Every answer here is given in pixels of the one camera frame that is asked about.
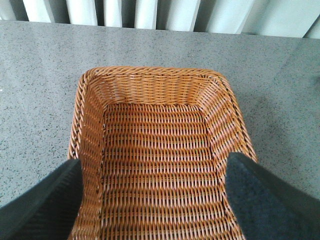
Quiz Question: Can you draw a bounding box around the brown wicker basket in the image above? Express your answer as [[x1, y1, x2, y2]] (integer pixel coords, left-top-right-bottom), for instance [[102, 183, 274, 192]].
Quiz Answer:
[[68, 66, 257, 240]]

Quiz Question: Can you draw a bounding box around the grey pleated curtain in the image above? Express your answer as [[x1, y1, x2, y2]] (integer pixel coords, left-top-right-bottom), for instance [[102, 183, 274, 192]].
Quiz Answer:
[[0, 0, 320, 39]]

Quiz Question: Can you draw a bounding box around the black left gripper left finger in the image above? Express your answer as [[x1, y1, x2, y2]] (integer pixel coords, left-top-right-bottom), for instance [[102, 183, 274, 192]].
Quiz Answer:
[[0, 159, 83, 240]]

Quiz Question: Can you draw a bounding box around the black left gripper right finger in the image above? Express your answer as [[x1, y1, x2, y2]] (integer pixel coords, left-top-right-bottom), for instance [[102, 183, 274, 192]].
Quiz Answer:
[[225, 152, 320, 240]]

